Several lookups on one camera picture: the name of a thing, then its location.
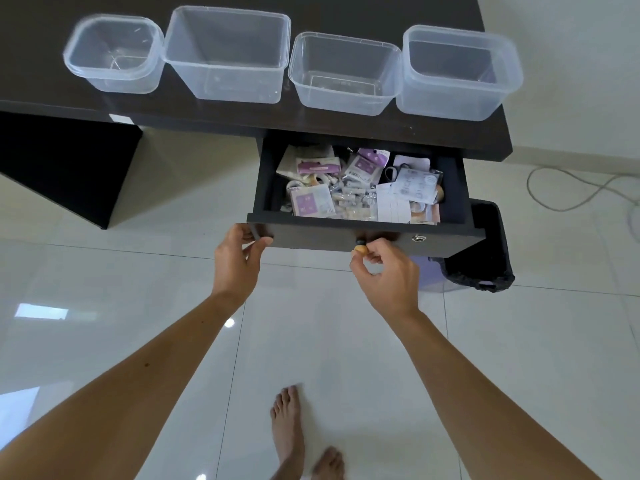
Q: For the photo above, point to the white paper sheet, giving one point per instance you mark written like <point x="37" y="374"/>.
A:
<point x="396" y="207"/>

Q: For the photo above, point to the shallow rectangular clear plastic container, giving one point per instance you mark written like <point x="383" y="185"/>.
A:
<point x="345" y="74"/>

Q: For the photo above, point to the person's right hand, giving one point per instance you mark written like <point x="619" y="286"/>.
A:
<point x="395" y="279"/>

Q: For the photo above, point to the person's right thumb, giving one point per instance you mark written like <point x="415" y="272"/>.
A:
<point x="358" y="267"/>

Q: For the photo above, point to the wooden drawer knob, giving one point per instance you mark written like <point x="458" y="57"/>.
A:
<point x="359" y="248"/>

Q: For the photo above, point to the dark desk drawer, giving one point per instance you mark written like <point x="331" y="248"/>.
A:
<point x="460" y="214"/>

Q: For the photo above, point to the beige paper bag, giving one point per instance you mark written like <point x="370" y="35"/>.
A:
<point x="290" y="162"/>

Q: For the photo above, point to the person's left hand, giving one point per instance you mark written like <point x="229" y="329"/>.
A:
<point x="235" y="264"/>

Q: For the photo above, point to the large deep clear plastic container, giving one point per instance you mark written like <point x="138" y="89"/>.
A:
<point x="227" y="54"/>

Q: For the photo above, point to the square clear plastic container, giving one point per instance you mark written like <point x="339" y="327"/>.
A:
<point x="457" y="72"/>

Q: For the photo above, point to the person's foot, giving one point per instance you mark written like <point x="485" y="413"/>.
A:
<point x="287" y="429"/>
<point x="328" y="464"/>

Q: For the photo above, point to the tall purple label packet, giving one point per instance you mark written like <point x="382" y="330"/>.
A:
<point x="367" y="163"/>

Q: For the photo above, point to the white sticker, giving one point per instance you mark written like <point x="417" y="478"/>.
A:
<point x="121" y="119"/>

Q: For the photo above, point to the pile of small clear packets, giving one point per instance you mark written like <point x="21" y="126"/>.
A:
<point x="352" y="199"/>

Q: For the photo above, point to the dark wooden desk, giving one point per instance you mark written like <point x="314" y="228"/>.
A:
<point x="350" y="9"/>

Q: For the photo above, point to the square purple card packet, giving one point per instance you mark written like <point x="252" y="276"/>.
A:
<point x="312" y="202"/>

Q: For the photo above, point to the person's left foot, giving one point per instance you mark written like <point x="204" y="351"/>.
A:
<point x="287" y="429"/>

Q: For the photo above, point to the lavender bin with black bag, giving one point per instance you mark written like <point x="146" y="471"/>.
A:
<point x="487" y="244"/>

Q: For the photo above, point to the person's right foot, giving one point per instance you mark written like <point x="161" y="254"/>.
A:
<point x="328" y="464"/>

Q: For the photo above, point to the clear packet with white print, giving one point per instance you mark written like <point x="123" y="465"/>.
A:
<point x="416" y="185"/>

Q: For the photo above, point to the small rounded clear plastic container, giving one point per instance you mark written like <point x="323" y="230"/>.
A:
<point x="115" y="54"/>

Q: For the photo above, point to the person's left thumb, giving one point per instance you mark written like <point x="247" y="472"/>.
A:
<point x="261" y="244"/>

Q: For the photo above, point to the person's left forearm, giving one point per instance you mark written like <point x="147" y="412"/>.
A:
<point x="125" y="394"/>

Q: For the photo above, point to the person's right forearm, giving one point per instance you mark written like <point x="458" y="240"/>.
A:
<point x="480" y="394"/>

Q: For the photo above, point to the narrow purple label packet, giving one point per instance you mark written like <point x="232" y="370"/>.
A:
<point x="316" y="167"/>

